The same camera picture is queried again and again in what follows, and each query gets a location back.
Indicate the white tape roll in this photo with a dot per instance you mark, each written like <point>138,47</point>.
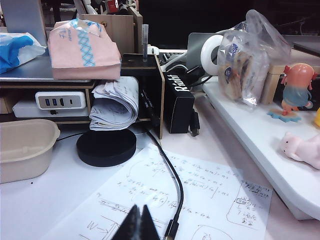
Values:
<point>205,57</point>

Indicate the blue wet wipes pack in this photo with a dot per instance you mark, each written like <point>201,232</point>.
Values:
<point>15,50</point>

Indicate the light wooden block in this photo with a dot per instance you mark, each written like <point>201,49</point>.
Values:
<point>273,82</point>

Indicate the black plug adapter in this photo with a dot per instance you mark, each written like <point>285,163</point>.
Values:
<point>194,122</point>

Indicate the small yellow toy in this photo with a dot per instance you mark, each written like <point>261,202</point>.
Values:
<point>317,118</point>

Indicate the black box white lettering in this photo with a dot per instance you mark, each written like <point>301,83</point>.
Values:
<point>178,107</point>

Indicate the wooden desk shelf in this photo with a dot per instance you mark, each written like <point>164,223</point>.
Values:
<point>160,100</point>

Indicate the clear plastic bag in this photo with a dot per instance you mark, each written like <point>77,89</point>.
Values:
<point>250,62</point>

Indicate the pink tissue pack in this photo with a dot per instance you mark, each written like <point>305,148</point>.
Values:
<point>82,57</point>

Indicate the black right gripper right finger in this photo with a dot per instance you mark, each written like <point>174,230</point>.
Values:
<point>149,225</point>

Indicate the flat white box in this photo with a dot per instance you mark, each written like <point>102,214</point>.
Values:
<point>25,111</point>

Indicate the clear acrylic post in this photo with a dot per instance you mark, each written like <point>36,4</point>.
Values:
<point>145,42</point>

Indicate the white power strip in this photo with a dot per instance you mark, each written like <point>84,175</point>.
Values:
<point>153,48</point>

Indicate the white shelf board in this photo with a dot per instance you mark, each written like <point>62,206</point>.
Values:
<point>250,140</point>

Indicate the white USB hub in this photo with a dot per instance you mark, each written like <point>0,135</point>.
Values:
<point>60,100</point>

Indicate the orange-haired girl figurine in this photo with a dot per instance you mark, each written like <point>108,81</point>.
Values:
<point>297,82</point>

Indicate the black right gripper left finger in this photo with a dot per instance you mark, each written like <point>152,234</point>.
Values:
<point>132,225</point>

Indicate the black round disc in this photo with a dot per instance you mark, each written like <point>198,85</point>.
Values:
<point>106,150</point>

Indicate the pink pig doll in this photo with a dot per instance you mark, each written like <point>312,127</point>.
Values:
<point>300,150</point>

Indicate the beige paper box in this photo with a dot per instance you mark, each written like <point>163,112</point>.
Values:
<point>25,147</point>

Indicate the black marker pen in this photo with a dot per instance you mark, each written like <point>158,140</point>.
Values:
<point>150,107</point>

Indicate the wooden storage box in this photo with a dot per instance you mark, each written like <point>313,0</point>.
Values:
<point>117,27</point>

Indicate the rolled paper bundle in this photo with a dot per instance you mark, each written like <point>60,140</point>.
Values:
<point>115,107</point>

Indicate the handwritten paper sheet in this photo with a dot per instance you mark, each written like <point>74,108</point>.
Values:
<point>212,200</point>

